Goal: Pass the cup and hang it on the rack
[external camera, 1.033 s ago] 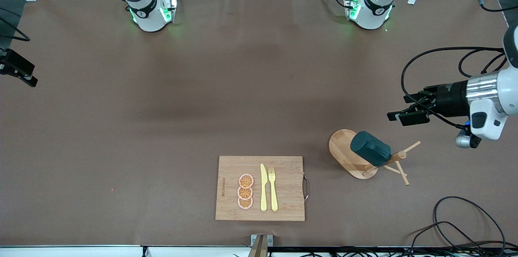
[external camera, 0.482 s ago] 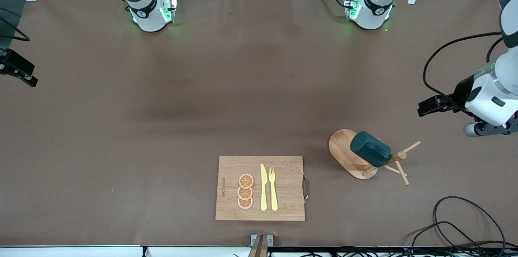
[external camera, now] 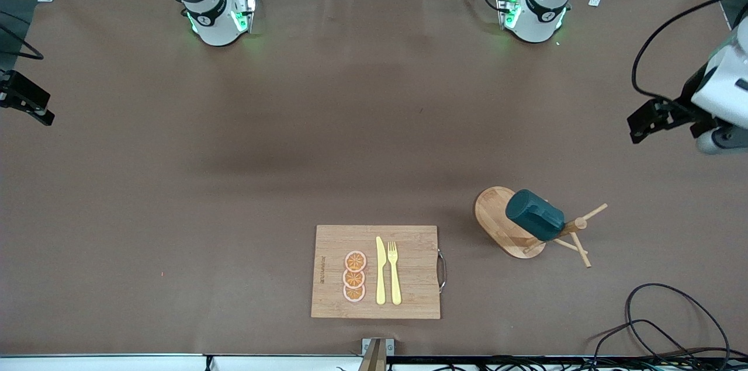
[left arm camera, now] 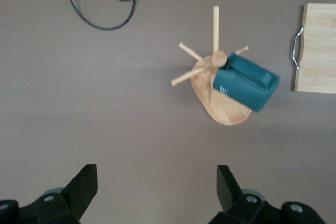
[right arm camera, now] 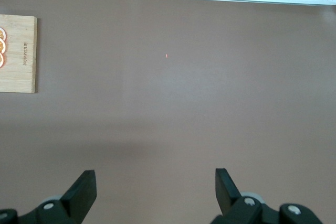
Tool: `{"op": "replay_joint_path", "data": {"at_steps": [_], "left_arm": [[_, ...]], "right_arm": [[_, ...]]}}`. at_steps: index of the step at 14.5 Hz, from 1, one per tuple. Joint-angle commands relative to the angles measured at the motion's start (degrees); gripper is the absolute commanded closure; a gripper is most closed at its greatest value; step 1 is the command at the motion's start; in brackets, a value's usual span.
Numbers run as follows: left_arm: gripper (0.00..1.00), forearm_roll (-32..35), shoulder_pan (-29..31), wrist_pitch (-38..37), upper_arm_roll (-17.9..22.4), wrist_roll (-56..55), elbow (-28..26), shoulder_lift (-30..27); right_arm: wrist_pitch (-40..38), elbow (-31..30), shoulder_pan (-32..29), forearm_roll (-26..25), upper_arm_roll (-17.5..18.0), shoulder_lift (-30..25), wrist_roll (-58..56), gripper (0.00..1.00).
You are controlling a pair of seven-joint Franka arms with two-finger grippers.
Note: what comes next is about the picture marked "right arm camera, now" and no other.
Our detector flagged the bamboo cutting board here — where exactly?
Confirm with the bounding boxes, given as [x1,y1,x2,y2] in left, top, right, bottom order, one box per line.
[0,14,38,94]

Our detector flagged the brown table cover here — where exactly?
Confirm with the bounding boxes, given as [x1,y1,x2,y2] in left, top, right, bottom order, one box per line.
[0,0,336,224]

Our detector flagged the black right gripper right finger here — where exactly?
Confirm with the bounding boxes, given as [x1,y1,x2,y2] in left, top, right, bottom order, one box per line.
[209,168,323,224]

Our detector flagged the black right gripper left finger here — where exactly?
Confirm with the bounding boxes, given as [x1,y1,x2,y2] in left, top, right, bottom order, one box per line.
[0,170,97,224]

